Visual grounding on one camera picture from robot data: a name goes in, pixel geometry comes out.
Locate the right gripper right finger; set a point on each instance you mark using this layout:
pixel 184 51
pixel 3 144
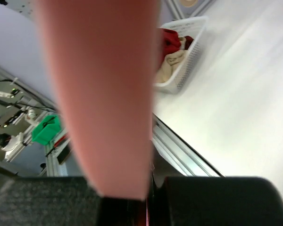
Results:
pixel 178 200

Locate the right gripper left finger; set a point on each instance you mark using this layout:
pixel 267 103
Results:
pixel 65 201

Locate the beige t shirt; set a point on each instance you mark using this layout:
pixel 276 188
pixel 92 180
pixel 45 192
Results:
pixel 173 59

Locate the red t shirt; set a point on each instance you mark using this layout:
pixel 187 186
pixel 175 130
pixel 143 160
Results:
pixel 172 42

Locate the pink plastic hanger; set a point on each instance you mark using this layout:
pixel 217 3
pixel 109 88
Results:
pixel 101 56

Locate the beige wooden hanger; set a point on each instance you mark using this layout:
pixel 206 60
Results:
pixel 188 3

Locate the green plastic bin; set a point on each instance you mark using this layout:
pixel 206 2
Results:
pixel 47 129

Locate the white plastic laundry basket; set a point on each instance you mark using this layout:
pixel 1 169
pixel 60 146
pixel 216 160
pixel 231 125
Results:
pixel 196 27

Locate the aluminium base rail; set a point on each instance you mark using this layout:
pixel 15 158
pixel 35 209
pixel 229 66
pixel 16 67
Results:
pixel 179 154

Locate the aluminium frame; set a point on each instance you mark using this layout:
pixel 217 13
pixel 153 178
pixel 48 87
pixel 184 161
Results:
pixel 27 97

